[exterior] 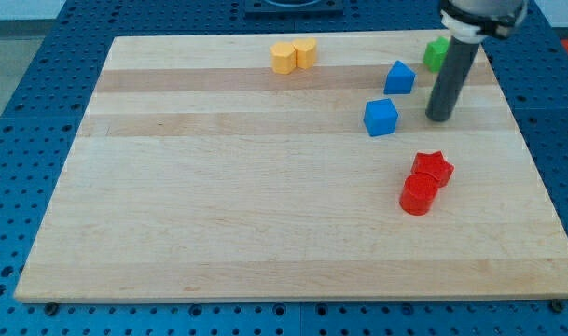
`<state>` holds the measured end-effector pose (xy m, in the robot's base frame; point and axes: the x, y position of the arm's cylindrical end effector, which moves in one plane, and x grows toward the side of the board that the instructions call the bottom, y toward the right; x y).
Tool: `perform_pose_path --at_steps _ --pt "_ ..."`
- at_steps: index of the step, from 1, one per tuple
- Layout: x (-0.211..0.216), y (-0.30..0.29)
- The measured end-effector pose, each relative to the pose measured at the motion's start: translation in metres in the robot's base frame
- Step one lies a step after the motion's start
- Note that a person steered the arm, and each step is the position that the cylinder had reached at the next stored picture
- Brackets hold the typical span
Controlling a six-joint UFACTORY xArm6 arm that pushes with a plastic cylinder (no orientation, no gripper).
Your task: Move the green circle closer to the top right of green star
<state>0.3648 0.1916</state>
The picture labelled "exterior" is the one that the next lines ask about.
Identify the blue cube block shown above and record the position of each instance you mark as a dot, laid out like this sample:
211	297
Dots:
380	117

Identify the red cylinder block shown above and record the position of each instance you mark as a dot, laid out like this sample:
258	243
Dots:
418	194

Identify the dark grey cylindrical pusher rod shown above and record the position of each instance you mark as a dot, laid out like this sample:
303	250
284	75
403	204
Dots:
450	80

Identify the blue triangle block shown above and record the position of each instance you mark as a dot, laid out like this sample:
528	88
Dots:
400	79

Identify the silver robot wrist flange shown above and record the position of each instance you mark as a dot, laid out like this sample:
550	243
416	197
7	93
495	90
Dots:
471	21

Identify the yellow hexagon block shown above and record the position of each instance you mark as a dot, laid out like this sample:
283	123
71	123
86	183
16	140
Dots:
283	58

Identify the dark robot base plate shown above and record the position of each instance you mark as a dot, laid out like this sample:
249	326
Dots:
293	7

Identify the red star block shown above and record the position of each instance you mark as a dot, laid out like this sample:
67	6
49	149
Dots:
435	165

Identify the wooden board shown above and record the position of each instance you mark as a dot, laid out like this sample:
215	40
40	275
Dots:
198	174

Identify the green star block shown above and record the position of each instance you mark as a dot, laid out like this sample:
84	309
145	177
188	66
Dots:
435	53

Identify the yellow heart block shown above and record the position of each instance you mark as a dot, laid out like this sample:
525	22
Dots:
306	50

